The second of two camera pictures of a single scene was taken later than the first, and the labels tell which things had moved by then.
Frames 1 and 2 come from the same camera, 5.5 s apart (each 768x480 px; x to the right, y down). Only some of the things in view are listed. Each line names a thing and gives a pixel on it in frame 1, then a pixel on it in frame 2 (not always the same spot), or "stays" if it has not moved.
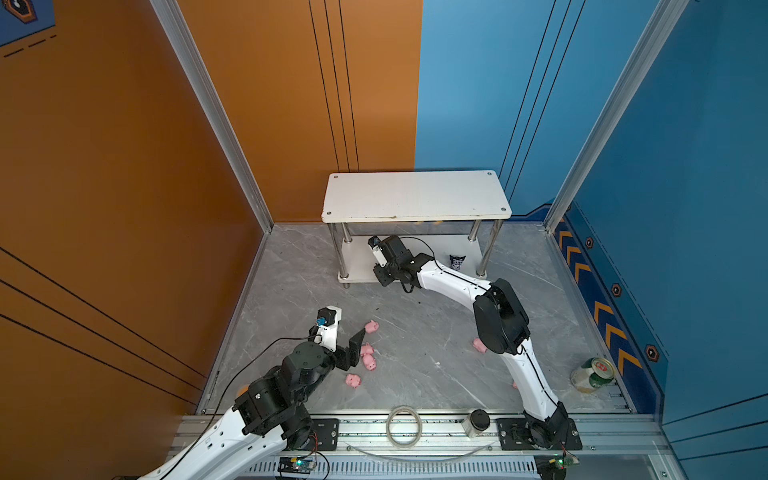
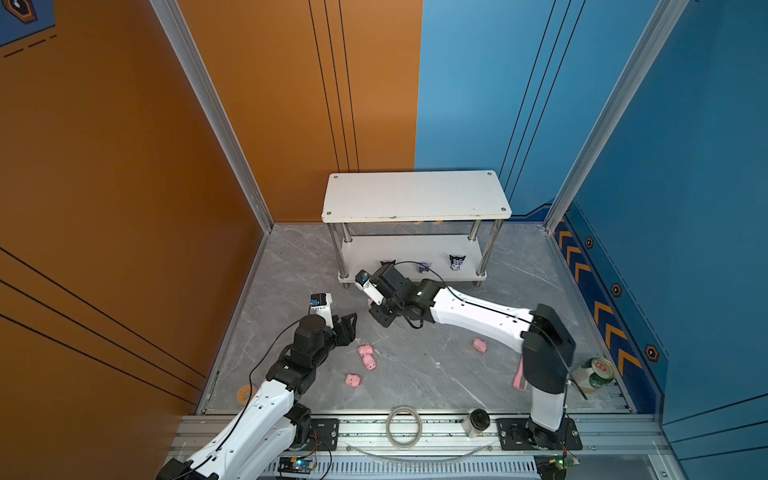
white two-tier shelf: (454, 216) stays
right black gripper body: (386, 274) -> (384, 313)
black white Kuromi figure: (456, 261) stays
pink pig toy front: (353, 380) stays
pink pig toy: (369, 361) stays
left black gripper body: (342, 357) -> (343, 335)
